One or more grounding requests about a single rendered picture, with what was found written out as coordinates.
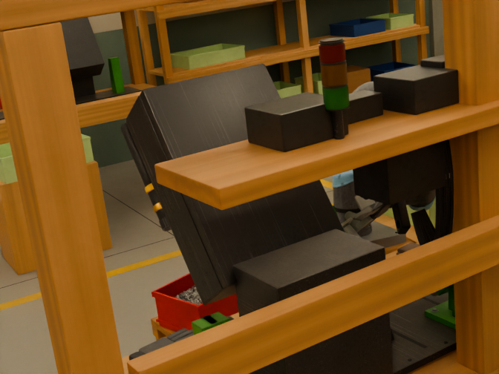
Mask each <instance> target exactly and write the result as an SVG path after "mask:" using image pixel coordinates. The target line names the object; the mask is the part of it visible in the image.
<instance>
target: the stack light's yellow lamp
mask: <svg viewBox="0 0 499 374"><path fill-rule="evenodd" d="M320 67H321V76H322V87H323V88H342V87H345V86H347V85H348V74H347V64H346V62H345V63H342V64H338V65H320Z"/></svg>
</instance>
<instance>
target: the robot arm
mask: <svg viewBox="0 0 499 374"><path fill-rule="evenodd" d="M363 90H365V91H374V82H366V83H365V84H363V85H360V86H359V87H358V88H357V89H356V90H355V91H354V92H353V93H355V92H358V91H363ZM332 187H333V205H334V206H335V209H336V213H337V215H338V218H339V221H340V223H343V222H345V221H346V220H347V219H349V218H350V217H352V218H353V220H352V221H351V223H350V225H351V226H352V227H353V229H354V230H355V231H356V232H357V233H358V235H359V236H360V237H363V236H365V235H368V234H370V233H371V232H372V225H371V222H373V221H374V220H375V219H376V218H378V217H380V216H381V215H382V214H384V213H385V212H386V211H387V210H388V209H391V208H392V210H393V213H394V220H395V223H396V228H397V233H398V234H406V233H407V231H408V230H409V229H410V228H411V224H410V220H409V217H408V211H407V207H406V205H408V206H409V207H410V208H411V209H413V210H416V211H419V210H422V209H425V210H426V211H427V210H428V209H430V208H431V206H432V204H433V202H434V198H435V196H436V195H435V190H433V191H429V192H426V193H424V194H421V195H418V196H416V197H412V198H410V199H407V200H403V201H401V202H398V203H395V204H393V205H387V204H384V203H380V202H377V201H375V200H370V199H368V198H365V197H360V196H358V195H355V192H354V182H353V169H352V170H350V171H346V172H342V173H340V174H336V175H333V184H332Z"/></svg>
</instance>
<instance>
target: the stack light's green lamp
mask: <svg viewBox="0 0 499 374"><path fill-rule="evenodd" d="M322 93H323V101H324V104H325V108H326V111H344V110H347V109H349V108H350V102H349V92H348V85H347V86H345V87H342V88H322Z"/></svg>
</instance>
